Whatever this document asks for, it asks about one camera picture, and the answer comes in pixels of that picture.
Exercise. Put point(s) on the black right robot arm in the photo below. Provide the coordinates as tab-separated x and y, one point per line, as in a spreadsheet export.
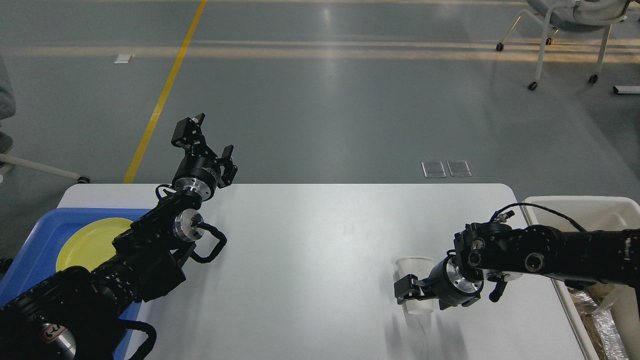
494	251

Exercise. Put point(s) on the white object far right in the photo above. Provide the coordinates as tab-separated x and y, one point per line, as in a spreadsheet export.
626	89

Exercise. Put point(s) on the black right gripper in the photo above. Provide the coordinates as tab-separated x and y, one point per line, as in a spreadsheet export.
445	283

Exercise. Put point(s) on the yellow plate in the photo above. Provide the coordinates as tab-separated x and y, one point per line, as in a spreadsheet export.
91	245

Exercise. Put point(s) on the floor outlet plate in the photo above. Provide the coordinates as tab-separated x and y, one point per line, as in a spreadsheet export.
121	59
459	169
433	169

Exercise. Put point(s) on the clear plastic cup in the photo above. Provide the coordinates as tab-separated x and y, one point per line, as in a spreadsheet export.
421	268

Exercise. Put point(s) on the floor outlet plate left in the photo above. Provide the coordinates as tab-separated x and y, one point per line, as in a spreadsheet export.
121	59

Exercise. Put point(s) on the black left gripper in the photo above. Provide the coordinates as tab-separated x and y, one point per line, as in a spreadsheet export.
201	170

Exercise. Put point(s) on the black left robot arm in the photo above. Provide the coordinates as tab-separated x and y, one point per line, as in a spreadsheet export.
179	233

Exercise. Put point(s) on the floor outlet plate right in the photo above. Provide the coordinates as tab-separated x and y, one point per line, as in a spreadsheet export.
459	169

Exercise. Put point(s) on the grey office chair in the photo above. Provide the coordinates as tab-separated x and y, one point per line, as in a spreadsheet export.
573	16

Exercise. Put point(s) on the white chair base left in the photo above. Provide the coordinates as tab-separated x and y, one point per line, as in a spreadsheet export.
8	108

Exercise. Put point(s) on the blue plastic tray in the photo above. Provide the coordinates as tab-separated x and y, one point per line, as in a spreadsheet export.
45	240

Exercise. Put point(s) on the white plastic bin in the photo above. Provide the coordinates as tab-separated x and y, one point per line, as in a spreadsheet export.
608	213

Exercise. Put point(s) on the foil item in bin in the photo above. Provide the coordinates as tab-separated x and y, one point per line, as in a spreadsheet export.
596	315

